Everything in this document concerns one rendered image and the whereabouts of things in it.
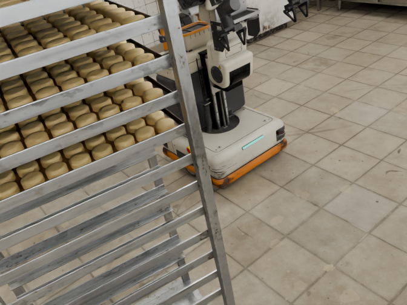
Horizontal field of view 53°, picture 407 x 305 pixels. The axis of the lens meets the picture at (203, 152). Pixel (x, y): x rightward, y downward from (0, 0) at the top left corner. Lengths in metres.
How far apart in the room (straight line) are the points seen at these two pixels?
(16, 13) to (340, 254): 1.83
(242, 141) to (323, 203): 0.61
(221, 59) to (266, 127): 0.59
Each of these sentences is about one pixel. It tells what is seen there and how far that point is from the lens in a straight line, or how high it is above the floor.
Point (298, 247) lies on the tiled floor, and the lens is 2.25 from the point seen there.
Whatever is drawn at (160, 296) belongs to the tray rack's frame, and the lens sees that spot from 1.96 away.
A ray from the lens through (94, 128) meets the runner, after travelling 0.94.
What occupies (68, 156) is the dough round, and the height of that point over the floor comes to 1.14.
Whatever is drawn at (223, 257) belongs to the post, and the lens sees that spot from 1.29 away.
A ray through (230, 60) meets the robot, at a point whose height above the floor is 0.80.
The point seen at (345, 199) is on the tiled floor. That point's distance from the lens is 2.53.
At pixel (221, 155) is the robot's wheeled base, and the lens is 2.49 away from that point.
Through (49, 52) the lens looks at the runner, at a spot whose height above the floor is 1.42.
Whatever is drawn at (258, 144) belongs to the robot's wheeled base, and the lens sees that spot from 2.65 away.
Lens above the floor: 1.63
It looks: 32 degrees down
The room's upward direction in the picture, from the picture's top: 11 degrees counter-clockwise
